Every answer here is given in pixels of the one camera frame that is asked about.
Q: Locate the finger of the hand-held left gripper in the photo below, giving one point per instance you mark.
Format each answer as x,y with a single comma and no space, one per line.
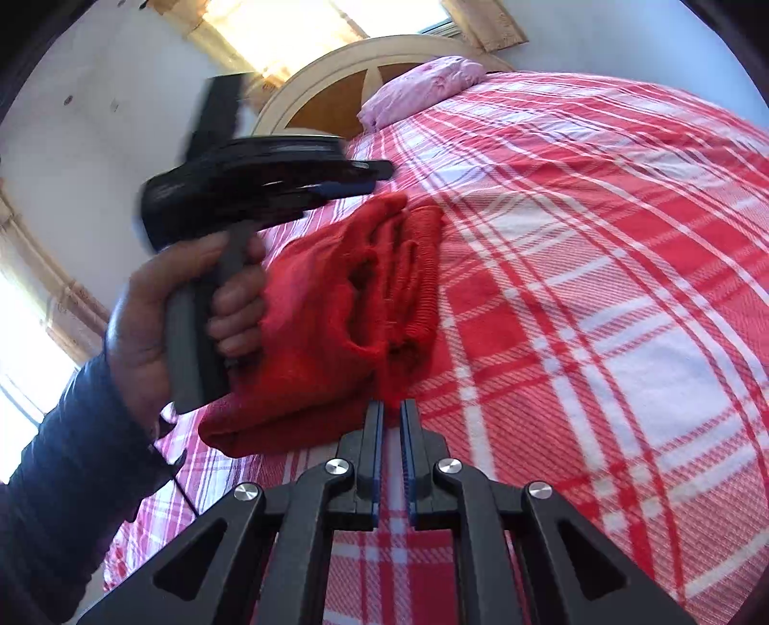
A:
354,174

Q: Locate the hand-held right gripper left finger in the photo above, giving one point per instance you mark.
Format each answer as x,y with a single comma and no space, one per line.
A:
375,432

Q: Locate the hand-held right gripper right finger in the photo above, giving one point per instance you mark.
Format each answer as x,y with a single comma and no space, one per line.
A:
410,432

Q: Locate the red knitted sweater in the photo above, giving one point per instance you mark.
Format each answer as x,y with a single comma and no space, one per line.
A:
318,300

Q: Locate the person's left forearm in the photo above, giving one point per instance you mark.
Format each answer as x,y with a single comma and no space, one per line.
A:
66,493

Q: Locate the person's left hand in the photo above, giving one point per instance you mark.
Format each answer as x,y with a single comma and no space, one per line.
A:
144,336

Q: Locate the cream wooden headboard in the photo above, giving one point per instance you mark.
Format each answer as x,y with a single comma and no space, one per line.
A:
324,102

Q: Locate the pink pillow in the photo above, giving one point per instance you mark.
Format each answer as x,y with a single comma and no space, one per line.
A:
420,84

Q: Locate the window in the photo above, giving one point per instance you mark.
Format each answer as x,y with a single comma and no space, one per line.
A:
24,372
384,15

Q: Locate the beige patterned curtain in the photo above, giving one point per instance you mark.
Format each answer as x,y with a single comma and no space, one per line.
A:
486,24
54,288

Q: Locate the red plaid bed sheet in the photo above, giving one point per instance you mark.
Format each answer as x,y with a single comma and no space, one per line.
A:
571,270

